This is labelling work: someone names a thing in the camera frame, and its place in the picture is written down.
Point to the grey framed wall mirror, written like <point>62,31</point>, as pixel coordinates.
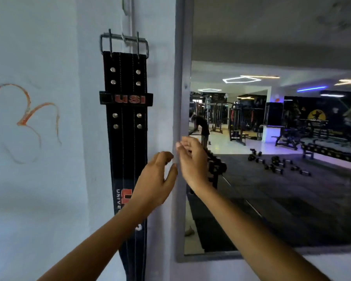
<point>280,40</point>

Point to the hexagon ceiling light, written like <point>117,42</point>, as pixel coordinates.
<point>241,79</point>

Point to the person's right thumb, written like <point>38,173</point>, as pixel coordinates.
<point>180,152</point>

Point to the long rack of dumbbells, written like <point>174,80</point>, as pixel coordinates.
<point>333,150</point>

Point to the black leather weightlifting belt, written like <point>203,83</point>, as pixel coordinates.
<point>126,131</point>

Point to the metal wall hook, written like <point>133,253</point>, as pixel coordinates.
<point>125,8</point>

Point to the black weight bench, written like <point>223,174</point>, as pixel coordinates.
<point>286,138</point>

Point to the person's left forearm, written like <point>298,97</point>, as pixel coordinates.
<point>105,245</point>

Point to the person's left thumb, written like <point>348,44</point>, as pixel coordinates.
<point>171,174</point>

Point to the scattered black dumbbells group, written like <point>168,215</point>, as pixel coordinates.
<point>276,165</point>

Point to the black dumbbell rack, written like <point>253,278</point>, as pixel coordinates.
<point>216,168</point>

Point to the person's right forearm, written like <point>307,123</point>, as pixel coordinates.
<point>251,237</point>

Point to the person's left hand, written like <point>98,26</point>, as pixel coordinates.
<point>152,184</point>

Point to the blue light strip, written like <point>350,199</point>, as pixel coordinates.
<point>311,88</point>

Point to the person's right hand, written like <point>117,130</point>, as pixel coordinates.
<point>194,166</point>

